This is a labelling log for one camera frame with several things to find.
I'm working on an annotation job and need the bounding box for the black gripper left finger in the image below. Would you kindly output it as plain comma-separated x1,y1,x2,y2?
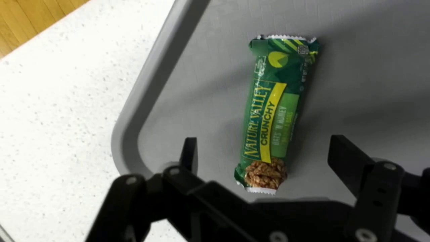
84,136,287,242

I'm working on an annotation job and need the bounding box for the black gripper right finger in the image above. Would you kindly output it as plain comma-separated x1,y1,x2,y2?
327,133,430,242

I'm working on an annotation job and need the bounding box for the green granola bar packet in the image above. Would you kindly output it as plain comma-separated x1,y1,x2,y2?
232,34,321,195

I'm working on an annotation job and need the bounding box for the grey plastic tray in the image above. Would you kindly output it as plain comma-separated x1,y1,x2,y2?
110,0,430,242

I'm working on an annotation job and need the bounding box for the wooden base cabinet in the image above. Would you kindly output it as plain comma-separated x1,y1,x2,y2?
0,0,91,59

